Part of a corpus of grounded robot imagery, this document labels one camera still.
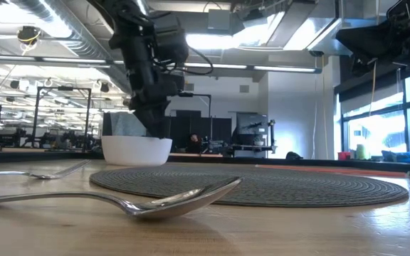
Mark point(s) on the green bottle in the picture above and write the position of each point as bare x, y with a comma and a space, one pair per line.
360, 152

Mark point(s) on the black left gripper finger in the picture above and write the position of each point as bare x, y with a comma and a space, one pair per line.
158, 122
145, 121

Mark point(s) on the red container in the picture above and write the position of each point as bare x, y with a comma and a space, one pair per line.
344, 156

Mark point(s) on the long ceiling light rail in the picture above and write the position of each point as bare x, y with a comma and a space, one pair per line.
283, 68

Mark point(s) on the large black gantry frame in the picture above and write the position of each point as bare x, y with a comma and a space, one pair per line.
64, 88

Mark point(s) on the silver ceiling duct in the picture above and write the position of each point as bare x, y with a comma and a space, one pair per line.
116, 76

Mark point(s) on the grey round woven placemat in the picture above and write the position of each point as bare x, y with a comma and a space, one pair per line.
297, 188

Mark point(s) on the person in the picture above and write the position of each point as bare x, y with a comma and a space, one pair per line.
193, 142

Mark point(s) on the black folding partition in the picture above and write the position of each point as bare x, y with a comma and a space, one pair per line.
212, 131

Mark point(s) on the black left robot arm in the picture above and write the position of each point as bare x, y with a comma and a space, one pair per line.
134, 21

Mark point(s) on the grey ceiling box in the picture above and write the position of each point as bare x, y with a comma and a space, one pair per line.
219, 19

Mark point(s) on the blue cloth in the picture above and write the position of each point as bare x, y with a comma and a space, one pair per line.
402, 156

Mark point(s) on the grey fabric partition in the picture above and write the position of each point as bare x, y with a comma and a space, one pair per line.
123, 124

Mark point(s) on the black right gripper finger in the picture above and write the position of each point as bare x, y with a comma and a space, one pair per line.
365, 42
372, 64

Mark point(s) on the small black gantry frame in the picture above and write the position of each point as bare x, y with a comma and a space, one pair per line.
185, 94

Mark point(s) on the silver metal spoon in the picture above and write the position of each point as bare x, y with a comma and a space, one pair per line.
176, 206

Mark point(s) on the background robot station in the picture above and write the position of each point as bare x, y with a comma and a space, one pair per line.
251, 147

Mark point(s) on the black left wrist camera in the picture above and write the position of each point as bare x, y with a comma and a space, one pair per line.
173, 39

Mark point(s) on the black round ceiling device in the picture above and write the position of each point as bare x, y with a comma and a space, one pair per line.
28, 35

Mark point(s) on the black rounded object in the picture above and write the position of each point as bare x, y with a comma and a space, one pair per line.
294, 155

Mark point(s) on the white bowl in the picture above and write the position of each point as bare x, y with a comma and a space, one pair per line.
135, 151

